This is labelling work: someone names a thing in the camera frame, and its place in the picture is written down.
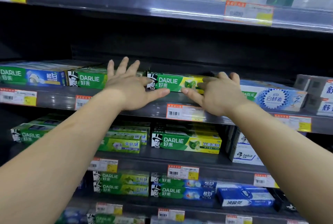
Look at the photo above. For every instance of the person's left middle finger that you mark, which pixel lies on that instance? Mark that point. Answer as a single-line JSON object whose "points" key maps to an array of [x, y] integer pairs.
{"points": [[133, 67]]}

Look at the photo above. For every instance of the person's left hand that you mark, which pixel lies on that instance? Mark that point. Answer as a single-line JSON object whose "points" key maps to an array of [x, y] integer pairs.
{"points": [[127, 90]]}

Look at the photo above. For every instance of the person's left forearm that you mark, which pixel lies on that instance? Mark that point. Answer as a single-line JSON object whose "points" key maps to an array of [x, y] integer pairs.
{"points": [[57, 158]]}

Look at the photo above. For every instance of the green blue toothpaste box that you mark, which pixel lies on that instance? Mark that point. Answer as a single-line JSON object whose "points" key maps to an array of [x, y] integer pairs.
{"points": [[182, 192], [182, 181], [31, 75]]}

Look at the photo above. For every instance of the light green flower toothpaste box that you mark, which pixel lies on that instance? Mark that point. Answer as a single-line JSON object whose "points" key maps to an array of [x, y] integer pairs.
{"points": [[135, 131], [119, 144]]}

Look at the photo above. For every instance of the person's left thumb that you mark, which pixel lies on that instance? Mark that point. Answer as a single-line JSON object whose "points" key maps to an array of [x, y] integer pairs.
{"points": [[158, 93]]}

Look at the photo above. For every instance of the grey white toothpaste box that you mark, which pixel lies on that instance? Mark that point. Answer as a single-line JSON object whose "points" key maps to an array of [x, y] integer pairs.
{"points": [[314, 86], [320, 106]]}

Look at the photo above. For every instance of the dark shelf with clear rail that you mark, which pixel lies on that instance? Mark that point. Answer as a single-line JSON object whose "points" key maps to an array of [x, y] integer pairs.
{"points": [[145, 106], [130, 0], [140, 205], [156, 161]]}

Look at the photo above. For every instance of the person's right forearm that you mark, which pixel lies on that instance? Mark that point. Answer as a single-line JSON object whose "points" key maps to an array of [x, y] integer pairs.
{"points": [[286, 158]]}

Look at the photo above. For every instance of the white blue toothpaste box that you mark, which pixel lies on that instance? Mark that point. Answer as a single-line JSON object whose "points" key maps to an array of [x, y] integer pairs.
{"points": [[275, 97]]}

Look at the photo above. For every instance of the person's left little finger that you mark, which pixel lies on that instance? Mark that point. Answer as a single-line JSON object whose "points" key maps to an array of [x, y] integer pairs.
{"points": [[110, 68]]}

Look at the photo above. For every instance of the person's right thumb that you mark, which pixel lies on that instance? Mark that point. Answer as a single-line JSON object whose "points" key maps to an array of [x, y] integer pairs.
{"points": [[191, 95]]}

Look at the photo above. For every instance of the green yellow toothpaste box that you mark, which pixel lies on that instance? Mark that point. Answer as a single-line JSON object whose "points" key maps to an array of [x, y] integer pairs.
{"points": [[186, 144], [170, 83], [187, 129]]}

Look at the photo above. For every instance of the person's right hand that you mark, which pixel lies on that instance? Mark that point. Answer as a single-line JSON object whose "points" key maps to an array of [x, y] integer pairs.
{"points": [[221, 96]]}

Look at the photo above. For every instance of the black toothpaste box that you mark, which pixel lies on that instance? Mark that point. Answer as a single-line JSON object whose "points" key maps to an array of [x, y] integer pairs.
{"points": [[285, 203]]}

